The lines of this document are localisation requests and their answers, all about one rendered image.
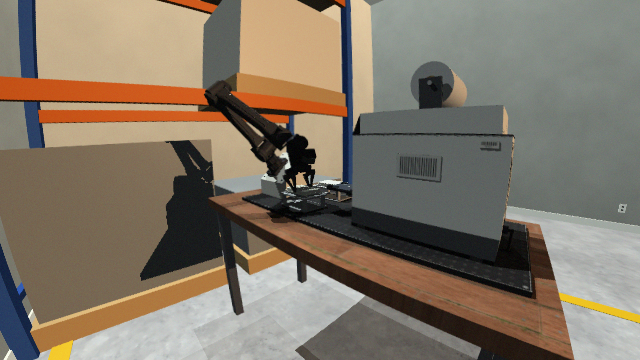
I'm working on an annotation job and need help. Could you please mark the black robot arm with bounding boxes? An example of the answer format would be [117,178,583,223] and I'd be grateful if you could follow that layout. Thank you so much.
[204,80,316,176]

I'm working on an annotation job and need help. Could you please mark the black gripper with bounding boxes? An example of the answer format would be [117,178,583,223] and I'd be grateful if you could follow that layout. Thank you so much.
[283,165,315,193]

